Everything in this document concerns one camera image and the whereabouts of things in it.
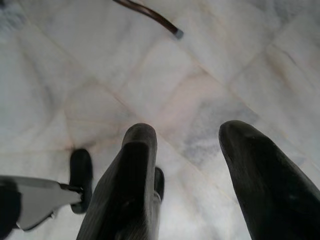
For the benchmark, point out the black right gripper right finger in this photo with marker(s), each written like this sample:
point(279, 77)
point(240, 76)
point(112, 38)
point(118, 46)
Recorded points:
point(270, 190)

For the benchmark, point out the black robot left foot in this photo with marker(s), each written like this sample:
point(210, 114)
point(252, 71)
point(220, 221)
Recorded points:
point(81, 170)

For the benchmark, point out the grey robot left leg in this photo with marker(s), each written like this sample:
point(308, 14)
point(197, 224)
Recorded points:
point(37, 197)

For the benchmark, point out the marble print folding table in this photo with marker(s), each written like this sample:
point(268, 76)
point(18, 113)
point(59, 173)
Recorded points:
point(155, 13)

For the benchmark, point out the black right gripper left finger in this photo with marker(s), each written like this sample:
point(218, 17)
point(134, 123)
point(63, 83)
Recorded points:
point(130, 190)

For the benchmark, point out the black robot foot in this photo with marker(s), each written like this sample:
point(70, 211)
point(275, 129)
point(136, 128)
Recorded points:
point(160, 182)
point(81, 170)

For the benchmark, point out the black robot right foot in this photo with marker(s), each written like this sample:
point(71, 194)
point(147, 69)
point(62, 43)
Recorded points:
point(160, 182)

